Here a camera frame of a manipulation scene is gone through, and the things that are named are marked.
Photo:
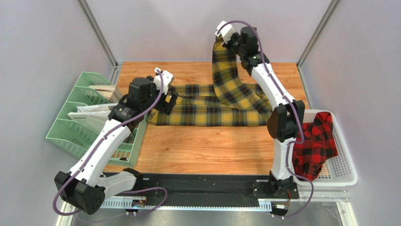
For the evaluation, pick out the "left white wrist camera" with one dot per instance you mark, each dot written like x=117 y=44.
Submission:
x=163 y=79

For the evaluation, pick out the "green plastic file rack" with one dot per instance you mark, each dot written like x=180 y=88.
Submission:
x=76 y=138

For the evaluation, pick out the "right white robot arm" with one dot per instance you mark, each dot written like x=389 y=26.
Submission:
x=285 y=122

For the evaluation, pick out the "aluminium frame rail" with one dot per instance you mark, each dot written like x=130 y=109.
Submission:
x=322 y=207

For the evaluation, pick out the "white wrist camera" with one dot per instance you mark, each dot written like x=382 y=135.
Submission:
x=225 y=31
x=163 y=79

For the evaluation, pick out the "red plaid long sleeve shirt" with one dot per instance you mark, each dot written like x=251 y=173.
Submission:
x=318 y=146

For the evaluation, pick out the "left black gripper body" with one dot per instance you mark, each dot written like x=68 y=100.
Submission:
x=164 y=105

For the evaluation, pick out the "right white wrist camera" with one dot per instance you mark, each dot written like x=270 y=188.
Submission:
x=225 y=31

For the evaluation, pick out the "book in file rack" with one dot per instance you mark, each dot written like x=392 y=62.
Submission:
x=110 y=92

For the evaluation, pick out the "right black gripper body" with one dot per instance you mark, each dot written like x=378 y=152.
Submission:
x=228 y=40

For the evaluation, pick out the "white plastic basket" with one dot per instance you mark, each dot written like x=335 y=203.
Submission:
x=337 y=171

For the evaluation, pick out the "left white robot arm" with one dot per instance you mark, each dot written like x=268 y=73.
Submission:
x=103 y=150

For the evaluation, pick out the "papers in file rack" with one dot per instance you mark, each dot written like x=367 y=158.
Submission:
x=93 y=117

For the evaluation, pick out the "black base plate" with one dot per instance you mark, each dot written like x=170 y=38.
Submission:
x=203 y=190

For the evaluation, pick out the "yellow plaid long sleeve shirt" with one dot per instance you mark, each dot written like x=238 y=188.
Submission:
x=227 y=101

